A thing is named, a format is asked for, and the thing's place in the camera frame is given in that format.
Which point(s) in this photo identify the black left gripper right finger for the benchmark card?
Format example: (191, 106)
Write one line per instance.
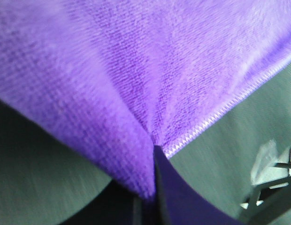
(178, 203)

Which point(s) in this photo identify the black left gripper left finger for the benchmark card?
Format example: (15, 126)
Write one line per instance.
(144, 212)

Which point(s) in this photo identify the purple microfiber towel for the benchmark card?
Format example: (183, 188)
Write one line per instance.
(113, 78)

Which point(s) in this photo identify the clear tape piece right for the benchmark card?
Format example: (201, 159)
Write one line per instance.
(263, 169)

